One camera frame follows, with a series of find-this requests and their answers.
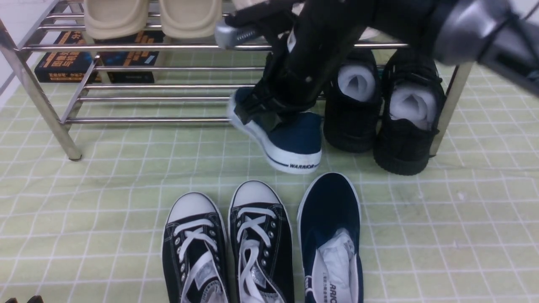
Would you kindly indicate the black blue book right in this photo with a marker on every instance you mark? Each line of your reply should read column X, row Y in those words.
column 134, row 58

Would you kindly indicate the black canvas sneaker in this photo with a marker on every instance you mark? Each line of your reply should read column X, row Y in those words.
column 262, row 245
column 194, row 251

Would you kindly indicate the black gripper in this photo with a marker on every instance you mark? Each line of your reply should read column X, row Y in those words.
column 307, row 48

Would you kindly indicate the black knit sneaker right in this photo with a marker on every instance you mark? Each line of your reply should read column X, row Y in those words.
column 413, row 102

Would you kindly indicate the cream slipper far right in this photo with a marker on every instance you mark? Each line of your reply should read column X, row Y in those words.
column 369, row 34

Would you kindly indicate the black canvas sneaker right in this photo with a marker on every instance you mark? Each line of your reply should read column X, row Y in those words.
column 262, row 245

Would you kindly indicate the black knit sneaker left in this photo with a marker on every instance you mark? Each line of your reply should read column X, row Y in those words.
column 353, row 103

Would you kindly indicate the beige slipper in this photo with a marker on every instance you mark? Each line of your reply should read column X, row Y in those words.
column 109, row 19
column 187, row 19

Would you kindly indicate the black orange book left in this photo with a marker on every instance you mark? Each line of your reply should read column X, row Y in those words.
column 66, row 66

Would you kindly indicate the black canvas sneaker left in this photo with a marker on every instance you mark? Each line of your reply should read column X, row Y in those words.
column 194, row 251

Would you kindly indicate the beige slipper far left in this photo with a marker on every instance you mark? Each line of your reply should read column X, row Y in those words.
column 109, row 19

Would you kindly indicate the silver metal shoe rack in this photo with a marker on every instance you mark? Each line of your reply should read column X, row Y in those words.
column 67, row 15

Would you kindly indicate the navy slip-on shoe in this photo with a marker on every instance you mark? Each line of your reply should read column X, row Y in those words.
column 293, row 148
column 329, row 239

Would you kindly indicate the green checkered tablecloth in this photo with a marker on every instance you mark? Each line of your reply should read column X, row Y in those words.
column 463, row 231

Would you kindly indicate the black knit sneaker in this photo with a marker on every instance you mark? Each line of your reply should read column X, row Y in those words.
column 353, row 103
column 413, row 102

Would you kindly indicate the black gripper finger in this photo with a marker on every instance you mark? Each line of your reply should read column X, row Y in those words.
column 36, row 299

